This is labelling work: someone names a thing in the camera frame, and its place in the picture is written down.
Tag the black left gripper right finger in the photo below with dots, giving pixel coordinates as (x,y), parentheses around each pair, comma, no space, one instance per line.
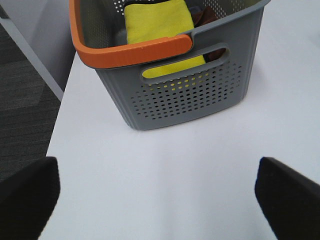
(289,201)

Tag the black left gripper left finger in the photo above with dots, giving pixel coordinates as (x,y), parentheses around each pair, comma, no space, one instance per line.
(28,199)

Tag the grey perforated plastic basket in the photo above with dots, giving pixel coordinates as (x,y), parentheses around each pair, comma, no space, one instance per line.
(181,88)

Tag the dark red towel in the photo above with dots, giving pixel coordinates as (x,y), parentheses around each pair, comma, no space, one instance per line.
(203,17)

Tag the yellow folded towel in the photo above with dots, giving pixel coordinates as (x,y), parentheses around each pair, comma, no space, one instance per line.
(149,20)

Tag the orange basket handle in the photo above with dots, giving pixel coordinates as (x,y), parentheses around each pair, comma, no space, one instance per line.
(123,55)

